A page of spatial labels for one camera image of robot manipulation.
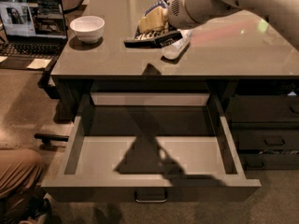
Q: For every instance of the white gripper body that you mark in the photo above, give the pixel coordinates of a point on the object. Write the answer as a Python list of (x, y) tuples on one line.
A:
[(183, 12)]

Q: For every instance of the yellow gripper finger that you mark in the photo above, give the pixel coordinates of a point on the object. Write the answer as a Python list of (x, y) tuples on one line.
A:
[(156, 20)]

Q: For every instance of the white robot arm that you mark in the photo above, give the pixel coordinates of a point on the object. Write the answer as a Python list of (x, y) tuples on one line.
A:
[(282, 15)]

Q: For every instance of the open grey top drawer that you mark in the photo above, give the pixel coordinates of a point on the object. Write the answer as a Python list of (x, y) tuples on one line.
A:
[(113, 150)]

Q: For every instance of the dark side drawer cabinet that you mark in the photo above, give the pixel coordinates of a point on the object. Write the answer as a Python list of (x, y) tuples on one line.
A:
[(264, 119)]

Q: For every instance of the clear plastic water bottle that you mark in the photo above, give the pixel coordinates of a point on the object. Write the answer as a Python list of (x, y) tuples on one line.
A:
[(172, 51)]

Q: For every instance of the white ceramic bowl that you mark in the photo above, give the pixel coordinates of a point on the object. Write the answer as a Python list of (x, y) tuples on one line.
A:
[(88, 29)]

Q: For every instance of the grey cabinet counter unit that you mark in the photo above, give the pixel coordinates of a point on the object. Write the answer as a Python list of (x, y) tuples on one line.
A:
[(239, 45)]

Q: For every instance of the black laptop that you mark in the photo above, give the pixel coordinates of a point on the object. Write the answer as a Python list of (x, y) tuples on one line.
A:
[(34, 29)]

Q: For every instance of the white sticky note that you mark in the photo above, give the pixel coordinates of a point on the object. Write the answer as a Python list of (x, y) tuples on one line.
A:
[(38, 64)]

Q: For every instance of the black chair base leg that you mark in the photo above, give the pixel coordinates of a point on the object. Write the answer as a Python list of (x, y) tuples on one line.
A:
[(47, 138)]

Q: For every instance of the metal drawer handle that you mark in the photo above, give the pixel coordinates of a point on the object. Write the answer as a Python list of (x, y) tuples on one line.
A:
[(150, 195)]

